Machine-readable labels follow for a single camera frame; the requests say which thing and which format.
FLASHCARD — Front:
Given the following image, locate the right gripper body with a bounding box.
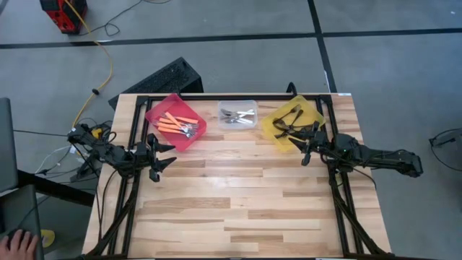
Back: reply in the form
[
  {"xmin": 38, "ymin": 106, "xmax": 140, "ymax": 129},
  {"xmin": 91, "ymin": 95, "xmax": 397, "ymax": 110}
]
[{"xmin": 305, "ymin": 129, "xmax": 339, "ymax": 157}]

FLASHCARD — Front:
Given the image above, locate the dark grey desk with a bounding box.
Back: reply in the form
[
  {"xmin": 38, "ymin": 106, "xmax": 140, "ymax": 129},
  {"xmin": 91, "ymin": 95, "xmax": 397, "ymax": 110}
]
[{"xmin": 0, "ymin": 183, "xmax": 45, "ymax": 260}]

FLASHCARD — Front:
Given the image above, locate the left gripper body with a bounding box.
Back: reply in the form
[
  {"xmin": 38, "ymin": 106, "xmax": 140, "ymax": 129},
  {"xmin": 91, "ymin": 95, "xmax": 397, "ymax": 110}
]
[{"xmin": 124, "ymin": 142, "xmax": 162, "ymax": 176}]

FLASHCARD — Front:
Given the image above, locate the person's hand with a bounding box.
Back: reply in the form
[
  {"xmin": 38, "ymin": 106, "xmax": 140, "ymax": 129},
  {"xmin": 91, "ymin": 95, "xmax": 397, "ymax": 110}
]
[{"xmin": 0, "ymin": 229, "xmax": 40, "ymax": 260}]

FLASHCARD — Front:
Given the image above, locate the yellow floor cable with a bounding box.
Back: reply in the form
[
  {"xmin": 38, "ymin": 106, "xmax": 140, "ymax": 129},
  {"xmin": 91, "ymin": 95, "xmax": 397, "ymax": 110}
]
[{"xmin": 63, "ymin": 0, "xmax": 114, "ymax": 129}]

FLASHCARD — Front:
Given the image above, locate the yellow floor marker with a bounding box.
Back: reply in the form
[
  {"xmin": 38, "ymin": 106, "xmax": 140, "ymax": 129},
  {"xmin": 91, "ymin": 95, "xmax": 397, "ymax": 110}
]
[{"xmin": 40, "ymin": 229, "xmax": 57, "ymax": 249}]

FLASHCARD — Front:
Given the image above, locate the clear plastic bin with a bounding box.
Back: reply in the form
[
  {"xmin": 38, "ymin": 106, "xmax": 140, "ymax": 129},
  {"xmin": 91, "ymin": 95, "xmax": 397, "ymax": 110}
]
[{"xmin": 217, "ymin": 100, "xmax": 259, "ymax": 130}]

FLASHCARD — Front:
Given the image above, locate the pink plastic bin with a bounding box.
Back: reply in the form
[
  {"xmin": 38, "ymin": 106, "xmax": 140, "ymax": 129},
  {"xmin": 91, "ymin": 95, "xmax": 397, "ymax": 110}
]
[{"xmin": 144, "ymin": 92, "xmax": 208, "ymax": 152}]

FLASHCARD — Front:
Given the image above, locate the grey monitor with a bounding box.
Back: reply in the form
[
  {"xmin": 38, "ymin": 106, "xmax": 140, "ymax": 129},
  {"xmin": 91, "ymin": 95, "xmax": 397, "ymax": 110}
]
[{"xmin": 0, "ymin": 97, "xmax": 19, "ymax": 194}]

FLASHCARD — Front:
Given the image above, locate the black floor cable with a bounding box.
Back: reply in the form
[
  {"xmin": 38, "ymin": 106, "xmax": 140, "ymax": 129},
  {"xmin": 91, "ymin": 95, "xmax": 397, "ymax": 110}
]
[{"xmin": 77, "ymin": 0, "xmax": 173, "ymax": 38}]

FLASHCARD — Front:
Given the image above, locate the yellow plastic bin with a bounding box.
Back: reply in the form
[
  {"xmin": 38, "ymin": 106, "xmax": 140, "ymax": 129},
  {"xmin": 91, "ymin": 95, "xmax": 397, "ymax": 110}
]
[{"xmin": 261, "ymin": 94, "xmax": 326, "ymax": 153}]

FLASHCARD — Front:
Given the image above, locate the red black case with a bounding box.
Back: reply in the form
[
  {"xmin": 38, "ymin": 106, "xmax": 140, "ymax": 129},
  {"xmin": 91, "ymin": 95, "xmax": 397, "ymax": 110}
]
[{"xmin": 38, "ymin": 0, "xmax": 88, "ymax": 35}]

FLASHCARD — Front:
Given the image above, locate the black desk leg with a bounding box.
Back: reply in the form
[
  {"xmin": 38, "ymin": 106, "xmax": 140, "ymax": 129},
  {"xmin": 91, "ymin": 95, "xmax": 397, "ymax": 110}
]
[{"xmin": 16, "ymin": 168, "xmax": 97, "ymax": 207}]

